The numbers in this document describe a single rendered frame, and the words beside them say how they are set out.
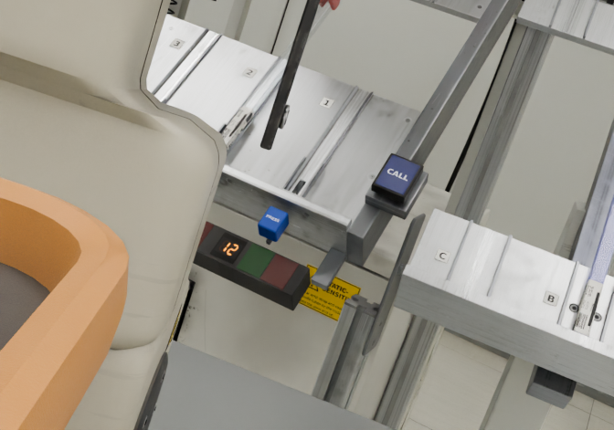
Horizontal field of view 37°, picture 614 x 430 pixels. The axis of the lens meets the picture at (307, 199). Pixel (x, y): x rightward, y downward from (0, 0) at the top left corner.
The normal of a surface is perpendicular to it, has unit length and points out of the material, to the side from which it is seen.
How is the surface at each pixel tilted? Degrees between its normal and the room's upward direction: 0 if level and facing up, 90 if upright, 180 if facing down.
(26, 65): 143
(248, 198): 134
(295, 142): 44
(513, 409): 90
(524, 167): 90
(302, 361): 90
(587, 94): 90
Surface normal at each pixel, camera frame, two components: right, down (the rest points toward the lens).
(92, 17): 0.38, 0.22
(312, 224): -0.48, 0.73
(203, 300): -0.37, 0.11
